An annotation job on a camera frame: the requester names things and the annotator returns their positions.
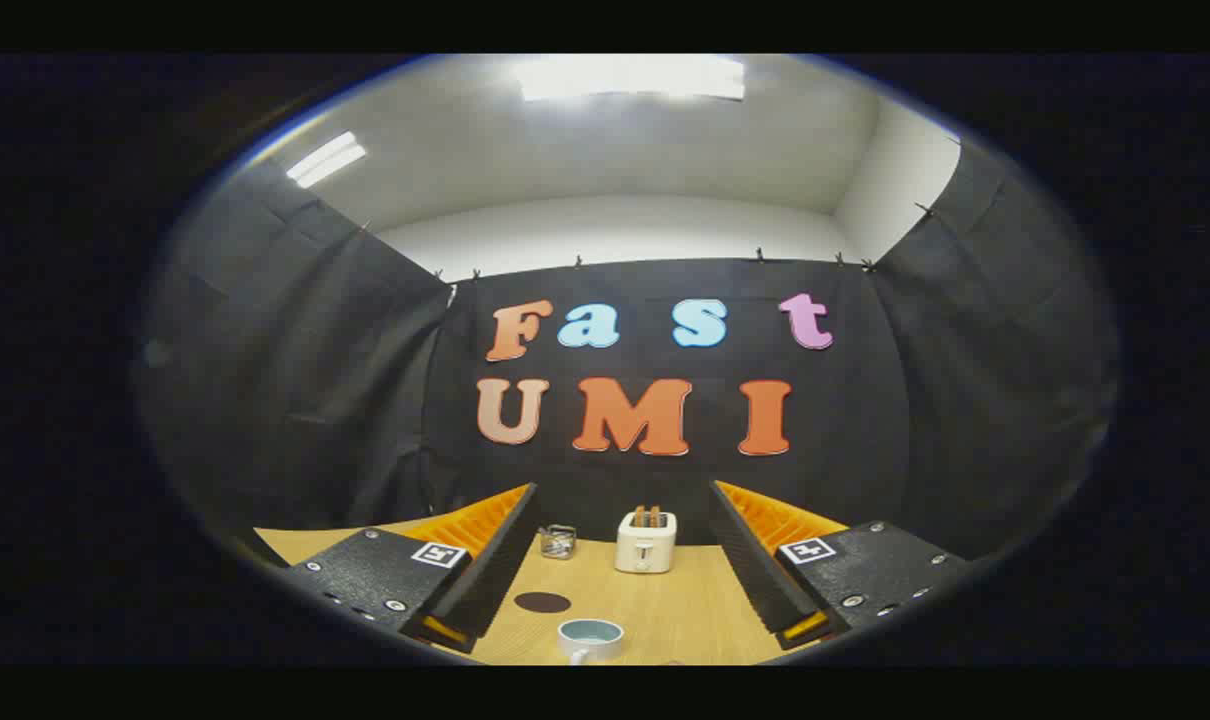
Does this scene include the white toaster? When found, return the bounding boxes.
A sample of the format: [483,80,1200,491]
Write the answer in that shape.
[615,510,678,575]

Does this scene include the rectangular ceiling light panel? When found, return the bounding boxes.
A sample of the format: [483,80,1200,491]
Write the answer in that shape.
[513,55,747,103]

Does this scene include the white cup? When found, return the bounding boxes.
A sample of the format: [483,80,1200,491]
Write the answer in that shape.
[557,618,626,666]

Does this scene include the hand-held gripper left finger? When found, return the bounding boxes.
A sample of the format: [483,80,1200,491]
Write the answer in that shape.
[275,482,541,656]

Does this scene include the narrow ceiling strip light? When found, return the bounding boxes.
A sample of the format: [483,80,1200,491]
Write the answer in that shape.
[285,130,368,190]

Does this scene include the black backdrop cloth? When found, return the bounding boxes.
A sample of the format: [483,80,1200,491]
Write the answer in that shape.
[135,135,1121,561]

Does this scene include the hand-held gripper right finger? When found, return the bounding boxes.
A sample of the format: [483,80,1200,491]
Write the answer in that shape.
[707,480,971,651]

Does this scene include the wooden table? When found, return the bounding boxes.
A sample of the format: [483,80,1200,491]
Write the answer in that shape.
[253,518,826,666]

